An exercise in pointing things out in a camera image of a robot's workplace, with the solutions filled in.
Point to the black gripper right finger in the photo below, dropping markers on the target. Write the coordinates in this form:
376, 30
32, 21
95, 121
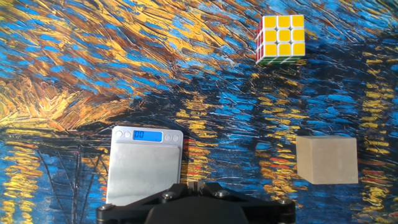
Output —
267, 211

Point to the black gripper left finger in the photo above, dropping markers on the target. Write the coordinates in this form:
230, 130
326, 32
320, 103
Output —
124, 211

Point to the silver digital scale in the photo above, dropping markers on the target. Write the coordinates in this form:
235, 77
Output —
143, 168

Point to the large wooden cube block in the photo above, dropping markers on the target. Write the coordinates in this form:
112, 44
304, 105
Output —
326, 160

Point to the blue starry night painted cloth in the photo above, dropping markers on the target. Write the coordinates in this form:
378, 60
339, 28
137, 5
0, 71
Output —
93, 62

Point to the Rubik's cube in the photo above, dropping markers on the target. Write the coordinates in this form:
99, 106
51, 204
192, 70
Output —
283, 35

